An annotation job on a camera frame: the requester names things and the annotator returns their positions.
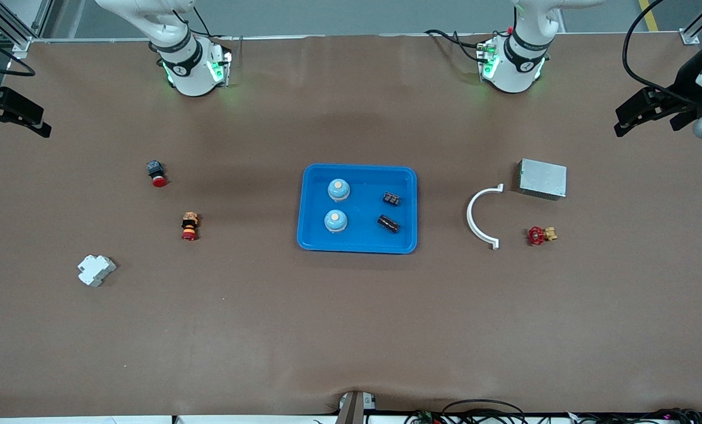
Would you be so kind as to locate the silver metal power supply box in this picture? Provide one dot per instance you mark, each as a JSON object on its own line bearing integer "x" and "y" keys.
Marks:
{"x": 542, "y": 178}

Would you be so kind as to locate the black capacitor with white print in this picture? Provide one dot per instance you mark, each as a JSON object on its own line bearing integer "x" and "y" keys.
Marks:
{"x": 392, "y": 199}

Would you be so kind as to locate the blue dome call bell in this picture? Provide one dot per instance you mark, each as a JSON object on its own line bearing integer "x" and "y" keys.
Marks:
{"x": 338, "y": 189}
{"x": 335, "y": 221}

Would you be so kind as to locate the white curved plastic bracket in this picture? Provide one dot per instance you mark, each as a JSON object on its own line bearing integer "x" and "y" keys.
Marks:
{"x": 469, "y": 217}

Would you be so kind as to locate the blue plastic tray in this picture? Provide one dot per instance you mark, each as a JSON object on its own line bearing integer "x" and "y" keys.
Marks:
{"x": 363, "y": 235}

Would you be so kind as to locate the dark brown cylindrical capacitor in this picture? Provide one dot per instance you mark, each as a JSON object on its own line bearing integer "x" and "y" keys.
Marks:
{"x": 388, "y": 223}

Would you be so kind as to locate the black red pushbutton switch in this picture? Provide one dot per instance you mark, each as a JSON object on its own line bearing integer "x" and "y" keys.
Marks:
{"x": 157, "y": 173}

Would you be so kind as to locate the brass valve with red handwheel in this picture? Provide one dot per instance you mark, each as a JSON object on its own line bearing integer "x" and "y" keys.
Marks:
{"x": 538, "y": 235}

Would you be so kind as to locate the white circuit breaker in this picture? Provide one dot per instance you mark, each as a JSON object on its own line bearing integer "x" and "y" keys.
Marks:
{"x": 96, "y": 270}

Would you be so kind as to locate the white table edge rail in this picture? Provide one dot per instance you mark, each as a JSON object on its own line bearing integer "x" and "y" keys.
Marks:
{"x": 62, "y": 420}

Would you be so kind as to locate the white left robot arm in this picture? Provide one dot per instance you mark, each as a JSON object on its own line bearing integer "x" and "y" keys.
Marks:
{"x": 519, "y": 65}

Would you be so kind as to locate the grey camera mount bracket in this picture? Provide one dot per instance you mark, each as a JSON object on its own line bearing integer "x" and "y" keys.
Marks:
{"x": 356, "y": 409}

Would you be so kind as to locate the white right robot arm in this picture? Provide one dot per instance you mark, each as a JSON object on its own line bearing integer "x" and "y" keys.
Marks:
{"x": 189, "y": 70}

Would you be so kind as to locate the brown table cover mat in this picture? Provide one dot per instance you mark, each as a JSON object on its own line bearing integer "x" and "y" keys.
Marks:
{"x": 351, "y": 324}

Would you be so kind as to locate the red yellow emergency stop button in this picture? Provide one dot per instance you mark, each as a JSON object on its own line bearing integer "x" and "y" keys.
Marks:
{"x": 189, "y": 227}

